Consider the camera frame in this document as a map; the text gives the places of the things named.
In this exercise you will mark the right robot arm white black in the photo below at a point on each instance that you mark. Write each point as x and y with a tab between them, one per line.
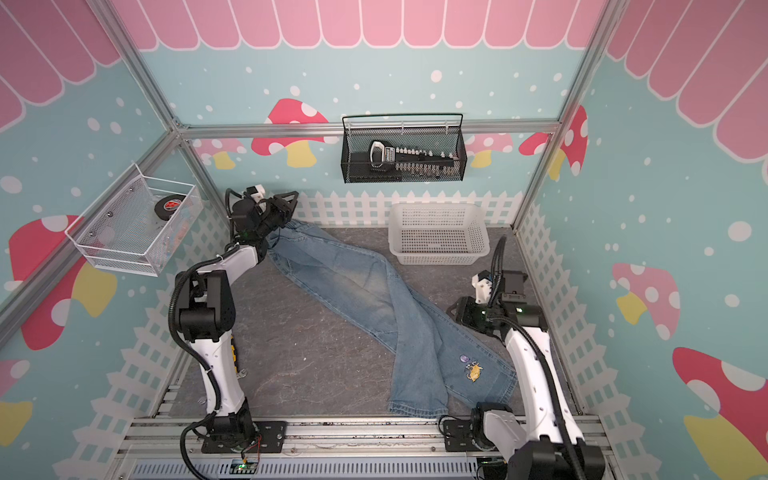
548	443

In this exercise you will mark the black screwdriver bit set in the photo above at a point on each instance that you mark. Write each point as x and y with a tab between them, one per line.
405	163

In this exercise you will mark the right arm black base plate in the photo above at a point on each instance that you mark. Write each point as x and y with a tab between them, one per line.
457	434

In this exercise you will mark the black tape roll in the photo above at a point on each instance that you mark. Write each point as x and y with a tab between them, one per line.
166	207

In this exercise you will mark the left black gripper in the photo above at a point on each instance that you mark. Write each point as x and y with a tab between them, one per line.
283	206

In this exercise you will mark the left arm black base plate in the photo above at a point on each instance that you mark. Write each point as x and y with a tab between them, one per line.
269	437

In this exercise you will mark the yellow black pliers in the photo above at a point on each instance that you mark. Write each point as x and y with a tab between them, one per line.
235	357

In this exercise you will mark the white wire mesh wall basket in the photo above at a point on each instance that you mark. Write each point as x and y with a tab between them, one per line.
120	232

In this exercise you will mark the blue denim long pants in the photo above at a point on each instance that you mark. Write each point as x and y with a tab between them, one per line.
435	358

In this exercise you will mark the white plastic basket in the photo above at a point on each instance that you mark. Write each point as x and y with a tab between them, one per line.
437	234

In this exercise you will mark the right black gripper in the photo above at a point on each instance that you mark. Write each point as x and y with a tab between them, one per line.
464	312

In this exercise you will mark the small green circuit board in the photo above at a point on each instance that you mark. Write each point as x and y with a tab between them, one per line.
244	467

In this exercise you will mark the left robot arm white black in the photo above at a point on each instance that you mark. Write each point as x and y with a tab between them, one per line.
202	315

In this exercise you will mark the black wire mesh wall basket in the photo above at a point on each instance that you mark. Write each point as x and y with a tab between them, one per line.
428	131

